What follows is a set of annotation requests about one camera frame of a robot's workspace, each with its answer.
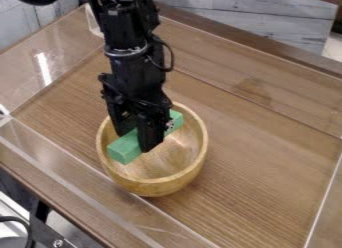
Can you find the green rectangular block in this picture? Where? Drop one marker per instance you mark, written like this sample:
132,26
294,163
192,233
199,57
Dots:
124,150

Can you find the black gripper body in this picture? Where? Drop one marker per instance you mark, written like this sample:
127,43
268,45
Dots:
132,86

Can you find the brown wooden bowl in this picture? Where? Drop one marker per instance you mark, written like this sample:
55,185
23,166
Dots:
164,170

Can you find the black table leg bracket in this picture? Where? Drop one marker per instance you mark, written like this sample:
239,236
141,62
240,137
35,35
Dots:
41,234

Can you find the clear acrylic corner bracket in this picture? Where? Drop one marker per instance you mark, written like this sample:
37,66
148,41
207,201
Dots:
92,24

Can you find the clear acrylic tray wall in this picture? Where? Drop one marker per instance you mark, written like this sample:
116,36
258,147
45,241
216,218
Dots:
113,216

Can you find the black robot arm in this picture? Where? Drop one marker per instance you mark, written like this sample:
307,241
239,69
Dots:
127,22

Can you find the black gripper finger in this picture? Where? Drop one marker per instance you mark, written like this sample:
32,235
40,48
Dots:
120,114
151,130

